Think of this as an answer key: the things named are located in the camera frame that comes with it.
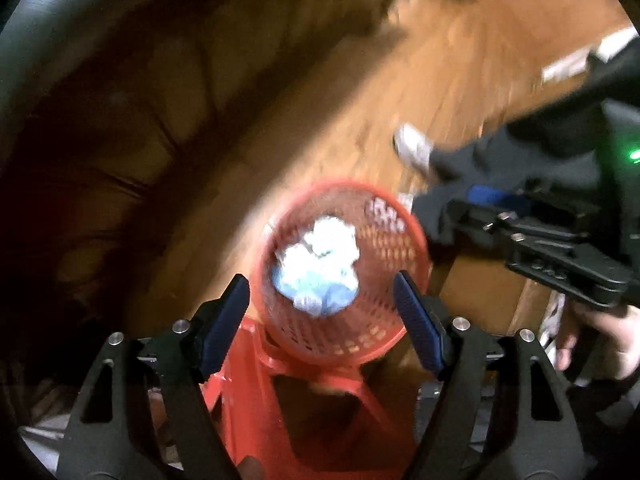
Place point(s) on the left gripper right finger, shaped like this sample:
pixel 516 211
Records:
pixel 422 316

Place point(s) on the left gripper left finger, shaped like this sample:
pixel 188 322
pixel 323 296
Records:
pixel 218 322

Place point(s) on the white blue trash in basket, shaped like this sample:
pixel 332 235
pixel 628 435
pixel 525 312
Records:
pixel 317 273

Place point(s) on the red plastic trash basket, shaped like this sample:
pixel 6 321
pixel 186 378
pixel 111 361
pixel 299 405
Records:
pixel 390 240

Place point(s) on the person's right hand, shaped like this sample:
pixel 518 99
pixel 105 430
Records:
pixel 617 340

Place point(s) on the red plastic stool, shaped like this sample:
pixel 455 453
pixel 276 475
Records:
pixel 300 420

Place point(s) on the right white shoe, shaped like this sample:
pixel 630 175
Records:
pixel 413 148

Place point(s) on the blue bed sheet mattress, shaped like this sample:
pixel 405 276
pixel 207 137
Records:
pixel 137 136

